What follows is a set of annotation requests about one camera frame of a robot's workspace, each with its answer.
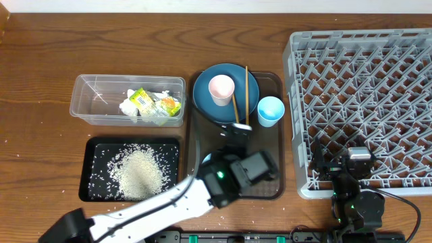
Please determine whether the light blue bowl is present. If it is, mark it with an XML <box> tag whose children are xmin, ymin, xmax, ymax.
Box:
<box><xmin>201</xmin><ymin>154</ymin><xmax>211</xmax><ymax>164</ymax></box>

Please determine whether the wooden chopstick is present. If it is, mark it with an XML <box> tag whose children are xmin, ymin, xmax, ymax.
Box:
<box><xmin>245</xmin><ymin>65</ymin><xmax>249</xmax><ymax>126</ymax></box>
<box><xmin>232</xmin><ymin>93</ymin><xmax>240</xmax><ymax>124</ymax></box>

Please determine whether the light blue plastic cup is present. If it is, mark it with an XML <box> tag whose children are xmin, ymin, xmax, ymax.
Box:
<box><xmin>257</xmin><ymin>96</ymin><xmax>285</xmax><ymax>128</ymax></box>

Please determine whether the pink plastic cup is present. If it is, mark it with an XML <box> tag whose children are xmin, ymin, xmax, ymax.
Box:
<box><xmin>209</xmin><ymin>75</ymin><xmax>235</xmax><ymax>107</ymax></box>

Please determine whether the pile of white rice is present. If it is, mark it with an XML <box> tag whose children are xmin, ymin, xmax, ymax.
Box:
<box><xmin>88</xmin><ymin>143</ymin><xmax>179</xmax><ymax>200</ymax></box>

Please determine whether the green yellow snack wrapper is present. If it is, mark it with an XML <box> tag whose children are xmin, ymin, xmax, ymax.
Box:
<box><xmin>130</xmin><ymin>88</ymin><xmax>182</xmax><ymax>126</ymax></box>

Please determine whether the white tissue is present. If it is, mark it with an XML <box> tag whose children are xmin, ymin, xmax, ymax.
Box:
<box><xmin>119</xmin><ymin>89</ymin><xmax>138</xmax><ymax>124</ymax></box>
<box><xmin>147</xmin><ymin>90</ymin><xmax>169</xmax><ymax>102</ymax></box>

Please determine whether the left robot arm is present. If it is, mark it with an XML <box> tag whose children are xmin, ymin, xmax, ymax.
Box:
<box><xmin>38</xmin><ymin>152</ymin><xmax>266</xmax><ymax>242</ymax></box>

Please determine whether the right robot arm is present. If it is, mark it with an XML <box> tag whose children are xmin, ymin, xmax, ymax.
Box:
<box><xmin>310</xmin><ymin>138</ymin><xmax>385</xmax><ymax>242</ymax></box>

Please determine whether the clear plastic waste bin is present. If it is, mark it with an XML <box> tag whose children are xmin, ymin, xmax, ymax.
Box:
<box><xmin>69</xmin><ymin>74</ymin><xmax>187</xmax><ymax>128</ymax></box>

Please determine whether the grey dishwasher rack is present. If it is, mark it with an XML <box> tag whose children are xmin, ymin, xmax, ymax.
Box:
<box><xmin>283</xmin><ymin>28</ymin><xmax>431</xmax><ymax>199</ymax></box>

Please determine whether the brown plastic serving tray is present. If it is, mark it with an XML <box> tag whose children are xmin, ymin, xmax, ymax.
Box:
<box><xmin>178</xmin><ymin>72</ymin><xmax>285</xmax><ymax>200</ymax></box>

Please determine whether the dark blue plate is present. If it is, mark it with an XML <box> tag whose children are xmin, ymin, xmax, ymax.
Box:
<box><xmin>193</xmin><ymin>63</ymin><xmax>246</xmax><ymax>124</ymax></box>

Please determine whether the black plastic tray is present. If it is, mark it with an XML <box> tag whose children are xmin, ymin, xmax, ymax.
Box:
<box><xmin>78</xmin><ymin>136</ymin><xmax>180</xmax><ymax>203</ymax></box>

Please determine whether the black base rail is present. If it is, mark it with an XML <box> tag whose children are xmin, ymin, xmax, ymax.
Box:
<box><xmin>144</xmin><ymin>229</ymin><xmax>406</xmax><ymax>243</ymax></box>

